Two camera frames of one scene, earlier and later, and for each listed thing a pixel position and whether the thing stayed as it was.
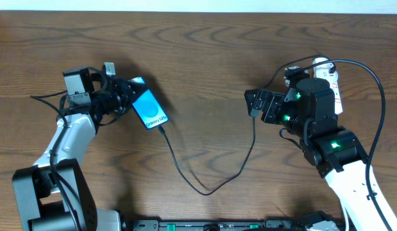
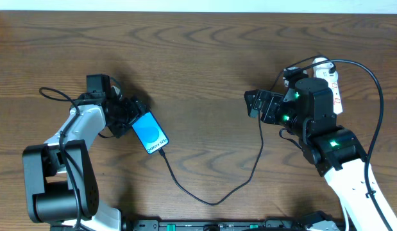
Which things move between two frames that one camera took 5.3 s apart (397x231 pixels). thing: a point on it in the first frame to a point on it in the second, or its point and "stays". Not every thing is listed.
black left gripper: x=123 y=95 to x=128 y=113
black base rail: x=233 y=224 stays
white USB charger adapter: x=324 y=67 stays
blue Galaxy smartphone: x=149 y=110 to x=150 y=133
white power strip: x=323 y=72 stays
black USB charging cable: x=268 y=81 to x=260 y=150
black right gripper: x=269 y=106 stays
